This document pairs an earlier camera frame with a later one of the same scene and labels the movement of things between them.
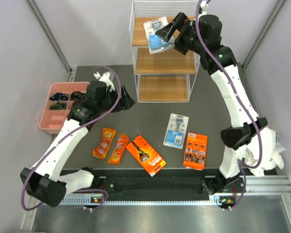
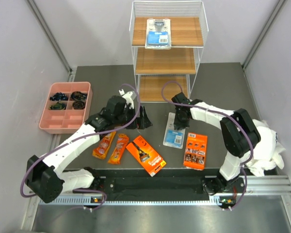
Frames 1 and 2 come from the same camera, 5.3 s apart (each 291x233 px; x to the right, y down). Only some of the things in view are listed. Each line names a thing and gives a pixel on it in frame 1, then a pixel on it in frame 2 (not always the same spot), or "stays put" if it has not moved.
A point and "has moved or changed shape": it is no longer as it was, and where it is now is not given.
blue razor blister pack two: x=175 y=130 stays put
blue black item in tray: x=58 y=96 stays put
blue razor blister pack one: x=156 y=43 has moved or changed shape
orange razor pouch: x=107 y=137 stays put
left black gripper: x=127 y=102 → x=143 y=122
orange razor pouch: x=122 y=141 stays put
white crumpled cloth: x=272 y=152 stays put
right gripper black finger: x=166 y=33 → x=181 y=124
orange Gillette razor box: x=152 y=162 stays put
